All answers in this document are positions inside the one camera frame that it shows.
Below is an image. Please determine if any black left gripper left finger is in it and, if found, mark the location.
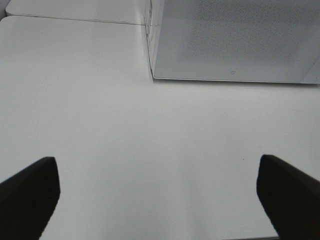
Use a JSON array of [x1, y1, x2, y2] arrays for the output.
[[0, 157, 60, 240]]

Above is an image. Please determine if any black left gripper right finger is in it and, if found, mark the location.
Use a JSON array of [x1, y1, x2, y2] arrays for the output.
[[256, 154, 320, 240]]

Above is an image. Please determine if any white microwave door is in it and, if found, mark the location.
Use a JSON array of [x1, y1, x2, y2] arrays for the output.
[[155, 0, 320, 84]]

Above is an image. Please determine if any white microwave oven body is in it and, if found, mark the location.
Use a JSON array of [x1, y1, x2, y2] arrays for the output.
[[144, 0, 165, 80]]

